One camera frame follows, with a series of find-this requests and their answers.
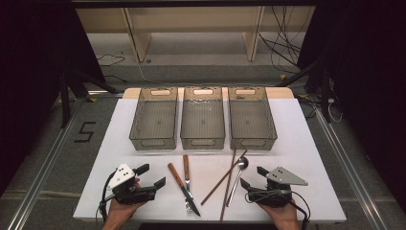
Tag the person's left hand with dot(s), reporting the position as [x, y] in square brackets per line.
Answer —
[121, 212]

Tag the white table mat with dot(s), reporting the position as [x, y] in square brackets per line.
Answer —
[303, 159]

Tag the beige wooden desk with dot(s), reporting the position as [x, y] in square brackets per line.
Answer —
[142, 38]

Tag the black tripod stand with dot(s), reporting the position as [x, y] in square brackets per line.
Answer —
[65, 102]

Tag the black curtain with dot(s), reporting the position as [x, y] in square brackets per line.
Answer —
[367, 80]
[32, 80]

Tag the translucent grey plastic bin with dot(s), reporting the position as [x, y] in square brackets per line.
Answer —
[156, 121]
[252, 121]
[202, 121]

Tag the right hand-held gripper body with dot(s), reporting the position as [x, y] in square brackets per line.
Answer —
[271, 193]

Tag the black metal stand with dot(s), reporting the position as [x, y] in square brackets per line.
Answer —
[325, 96]

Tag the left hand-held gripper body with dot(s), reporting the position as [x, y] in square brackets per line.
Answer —
[132, 193]

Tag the person's right hand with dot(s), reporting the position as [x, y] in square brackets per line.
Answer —
[282, 215]

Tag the yellow tape piece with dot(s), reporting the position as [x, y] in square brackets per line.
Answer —
[283, 77]
[92, 100]

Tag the aluminium floor rail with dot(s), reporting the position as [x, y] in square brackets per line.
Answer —
[351, 179]
[41, 179]

